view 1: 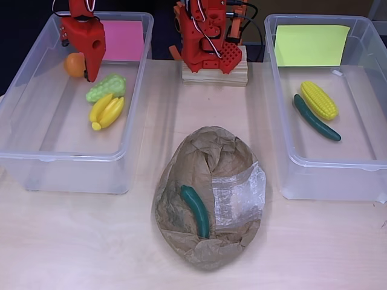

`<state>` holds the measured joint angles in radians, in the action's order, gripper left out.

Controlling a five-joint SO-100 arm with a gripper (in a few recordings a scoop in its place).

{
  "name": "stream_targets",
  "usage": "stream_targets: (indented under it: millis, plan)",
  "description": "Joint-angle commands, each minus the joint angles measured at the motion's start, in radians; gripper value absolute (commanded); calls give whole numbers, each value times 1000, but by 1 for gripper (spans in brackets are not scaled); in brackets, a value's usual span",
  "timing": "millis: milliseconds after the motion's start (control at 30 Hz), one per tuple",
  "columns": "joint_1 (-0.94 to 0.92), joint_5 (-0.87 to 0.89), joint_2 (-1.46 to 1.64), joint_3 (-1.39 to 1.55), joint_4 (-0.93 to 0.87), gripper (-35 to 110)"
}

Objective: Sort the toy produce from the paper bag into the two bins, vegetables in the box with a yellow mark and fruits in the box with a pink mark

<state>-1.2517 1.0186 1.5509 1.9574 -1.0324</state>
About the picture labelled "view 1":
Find toy orange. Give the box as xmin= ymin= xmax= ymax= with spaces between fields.
xmin=63 ymin=53 xmax=87 ymax=79

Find light green toy grapes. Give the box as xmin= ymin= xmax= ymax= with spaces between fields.
xmin=85 ymin=72 xmax=127 ymax=105

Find yellow toy banana bunch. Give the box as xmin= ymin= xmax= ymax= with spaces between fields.
xmin=89 ymin=92 xmax=125 ymax=131

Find short green toy pepper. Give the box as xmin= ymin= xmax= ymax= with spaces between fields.
xmin=180 ymin=185 xmax=210 ymax=240

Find yellow toy corn cob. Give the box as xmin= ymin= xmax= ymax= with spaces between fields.
xmin=300 ymin=80 xmax=339 ymax=121

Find long green toy cucumber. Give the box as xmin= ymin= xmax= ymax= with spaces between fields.
xmin=293 ymin=94 xmax=342 ymax=142

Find clear plastic bin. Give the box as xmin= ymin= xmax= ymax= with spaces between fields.
xmin=264 ymin=13 xmax=387 ymax=204
xmin=0 ymin=11 xmax=155 ymax=196

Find pink sticky note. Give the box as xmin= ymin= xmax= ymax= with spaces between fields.
xmin=99 ymin=20 xmax=145 ymax=63

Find orange printed part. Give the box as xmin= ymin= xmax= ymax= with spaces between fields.
xmin=168 ymin=1 xmax=184 ymax=60

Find wooden base block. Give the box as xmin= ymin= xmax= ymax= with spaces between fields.
xmin=181 ymin=45 xmax=249 ymax=88

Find yellow sticky note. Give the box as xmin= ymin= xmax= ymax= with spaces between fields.
xmin=273 ymin=24 xmax=351 ymax=68

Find crumpled brown paper bag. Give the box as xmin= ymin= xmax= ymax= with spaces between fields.
xmin=151 ymin=126 xmax=267 ymax=272

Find orange printed bracket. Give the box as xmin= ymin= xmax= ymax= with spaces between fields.
xmin=226 ymin=13 xmax=243 ymax=46

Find black cable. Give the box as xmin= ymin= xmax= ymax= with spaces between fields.
xmin=225 ymin=1 xmax=265 ymax=63

